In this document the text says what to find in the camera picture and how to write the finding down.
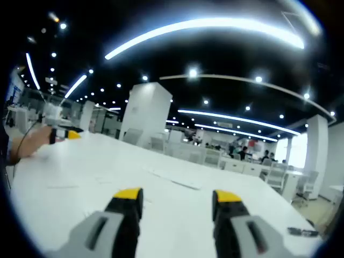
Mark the long curved ceiling light strip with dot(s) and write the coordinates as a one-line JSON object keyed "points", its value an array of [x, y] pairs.
{"points": [[204, 25]]}

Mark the slim white pillar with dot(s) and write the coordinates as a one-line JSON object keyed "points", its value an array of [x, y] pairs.
{"points": [[318, 150]]}

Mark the person's left hand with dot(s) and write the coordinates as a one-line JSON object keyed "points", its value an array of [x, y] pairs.
{"points": [[33, 143]]}

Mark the large white pillar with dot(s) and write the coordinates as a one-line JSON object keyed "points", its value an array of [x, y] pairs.
{"points": [[146, 110]]}

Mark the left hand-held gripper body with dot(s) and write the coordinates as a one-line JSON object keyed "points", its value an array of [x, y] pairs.
{"points": [[53, 114]]}

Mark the small dark flat object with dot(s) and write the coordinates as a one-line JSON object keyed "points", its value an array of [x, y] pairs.
{"points": [[301, 231]]}

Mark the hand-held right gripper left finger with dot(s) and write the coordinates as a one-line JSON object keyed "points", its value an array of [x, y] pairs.
{"points": [[113, 231]]}

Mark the white office desk row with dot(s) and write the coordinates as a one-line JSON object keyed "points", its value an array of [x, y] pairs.
{"points": [[246, 166]]}

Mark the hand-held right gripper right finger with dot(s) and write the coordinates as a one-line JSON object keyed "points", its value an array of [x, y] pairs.
{"points": [[242, 233]]}

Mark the white long socket holder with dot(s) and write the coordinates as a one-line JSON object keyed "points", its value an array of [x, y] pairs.
{"points": [[177, 178]]}

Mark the white mesh office chair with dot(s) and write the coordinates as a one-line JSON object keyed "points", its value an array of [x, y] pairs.
{"points": [[276, 176], [307, 188]]}

